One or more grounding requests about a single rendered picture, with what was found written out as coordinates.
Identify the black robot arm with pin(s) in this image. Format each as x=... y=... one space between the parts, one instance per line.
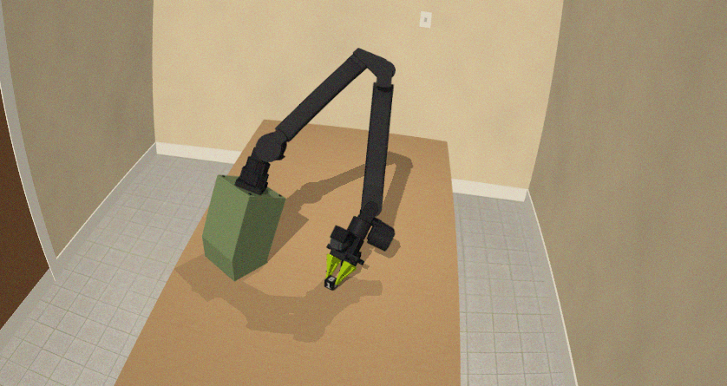
x=270 y=147

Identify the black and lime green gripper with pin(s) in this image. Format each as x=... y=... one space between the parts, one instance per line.
x=333 y=262

